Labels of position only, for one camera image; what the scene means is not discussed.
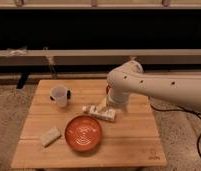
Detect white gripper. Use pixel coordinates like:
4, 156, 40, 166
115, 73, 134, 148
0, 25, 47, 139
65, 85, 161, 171
82, 105, 116, 122

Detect orange ceramic bowl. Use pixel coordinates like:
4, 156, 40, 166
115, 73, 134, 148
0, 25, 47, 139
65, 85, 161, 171
64, 115, 102, 152

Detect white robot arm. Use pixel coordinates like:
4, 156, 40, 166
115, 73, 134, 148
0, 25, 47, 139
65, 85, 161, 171
106, 60, 201, 113

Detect small black object behind cup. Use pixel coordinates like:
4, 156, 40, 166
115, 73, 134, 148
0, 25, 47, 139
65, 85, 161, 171
67, 90, 71, 99

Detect translucent plastic cup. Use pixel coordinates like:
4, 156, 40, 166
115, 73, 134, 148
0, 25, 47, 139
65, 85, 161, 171
50, 85, 68, 107

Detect beige sponge block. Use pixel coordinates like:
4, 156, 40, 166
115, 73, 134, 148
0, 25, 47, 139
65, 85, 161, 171
40, 127, 61, 147

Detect black table leg bracket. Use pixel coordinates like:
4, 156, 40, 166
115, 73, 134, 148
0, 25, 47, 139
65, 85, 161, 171
16, 72, 30, 89

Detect black cable on floor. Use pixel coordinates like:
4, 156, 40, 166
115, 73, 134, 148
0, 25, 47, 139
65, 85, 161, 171
149, 103, 201, 168

